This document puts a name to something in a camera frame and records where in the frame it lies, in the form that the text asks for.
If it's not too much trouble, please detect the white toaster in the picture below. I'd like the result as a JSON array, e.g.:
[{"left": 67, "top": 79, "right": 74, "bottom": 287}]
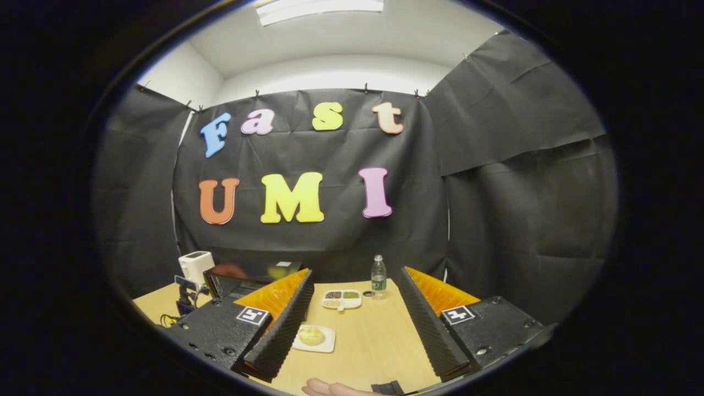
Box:
[{"left": 178, "top": 251, "right": 216, "bottom": 285}]

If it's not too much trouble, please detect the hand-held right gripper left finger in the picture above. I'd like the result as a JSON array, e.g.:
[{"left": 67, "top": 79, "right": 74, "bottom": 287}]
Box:
[{"left": 164, "top": 268, "right": 316, "bottom": 384}]

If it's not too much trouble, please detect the clear water bottle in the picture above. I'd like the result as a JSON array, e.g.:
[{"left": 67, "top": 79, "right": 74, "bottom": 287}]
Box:
[{"left": 371, "top": 255, "right": 387, "bottom": 299}]

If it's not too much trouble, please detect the white square plate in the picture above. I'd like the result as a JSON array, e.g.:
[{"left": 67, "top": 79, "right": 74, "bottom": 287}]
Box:
[{"left": 291, "top": 324, "right": 336, "bottom": 353}]

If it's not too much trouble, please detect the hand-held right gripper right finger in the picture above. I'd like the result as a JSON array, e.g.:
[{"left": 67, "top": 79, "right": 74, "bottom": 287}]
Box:
[{"left": 393, "top": 266, "right": 546, "bottom": 382}]

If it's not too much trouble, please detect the long ceiling light panel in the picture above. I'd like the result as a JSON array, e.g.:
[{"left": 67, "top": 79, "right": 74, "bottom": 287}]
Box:
[{"left": 256, "top": 0, "right": 384, "bottom": 26}]

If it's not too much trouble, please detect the black backdrop cloth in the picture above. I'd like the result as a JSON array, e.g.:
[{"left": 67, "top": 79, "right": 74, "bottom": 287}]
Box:
[{"left": 92, "top": 30, "right": 619, "bottom": 325}]

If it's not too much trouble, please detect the white divided condiment dish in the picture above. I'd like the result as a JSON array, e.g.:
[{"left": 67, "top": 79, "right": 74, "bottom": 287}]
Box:
[{"left": 322, "top": 289, "right": 363, "bottom": 312}]

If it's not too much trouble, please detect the round yellow bread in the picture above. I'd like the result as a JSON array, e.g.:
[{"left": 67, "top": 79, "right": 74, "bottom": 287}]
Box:
[{"left": 298, "top": 327, "right": 326, "bottom": 347}]

